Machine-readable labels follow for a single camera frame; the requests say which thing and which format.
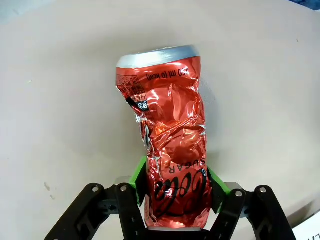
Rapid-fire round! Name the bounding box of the white paper sheet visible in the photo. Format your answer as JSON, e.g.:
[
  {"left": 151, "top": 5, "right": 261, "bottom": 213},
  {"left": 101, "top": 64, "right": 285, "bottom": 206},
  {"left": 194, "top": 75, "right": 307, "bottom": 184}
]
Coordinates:
[{"left": 291, "top": 219, "right": 320, "bottom": 240}]

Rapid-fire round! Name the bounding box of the crushed red soda can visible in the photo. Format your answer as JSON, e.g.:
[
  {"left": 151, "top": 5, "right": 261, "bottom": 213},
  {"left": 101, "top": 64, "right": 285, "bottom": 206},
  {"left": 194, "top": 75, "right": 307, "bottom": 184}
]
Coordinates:
[{"left": 115, "top": 44, "right": 213, "bottom": 229}]

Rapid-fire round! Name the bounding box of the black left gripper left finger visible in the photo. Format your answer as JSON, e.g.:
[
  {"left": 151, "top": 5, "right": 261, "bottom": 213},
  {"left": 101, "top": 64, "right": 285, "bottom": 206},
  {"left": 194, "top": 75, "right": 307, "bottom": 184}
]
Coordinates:
[{"left": 44, "top": 155, "right": 149, "bottom": 240}]

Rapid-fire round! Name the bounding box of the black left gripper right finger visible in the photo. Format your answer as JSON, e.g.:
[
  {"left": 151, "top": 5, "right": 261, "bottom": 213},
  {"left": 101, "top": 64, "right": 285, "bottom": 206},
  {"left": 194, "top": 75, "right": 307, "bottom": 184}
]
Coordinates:
[{"left": 206, "top": 166, "right": 297, "bottom": 240}]

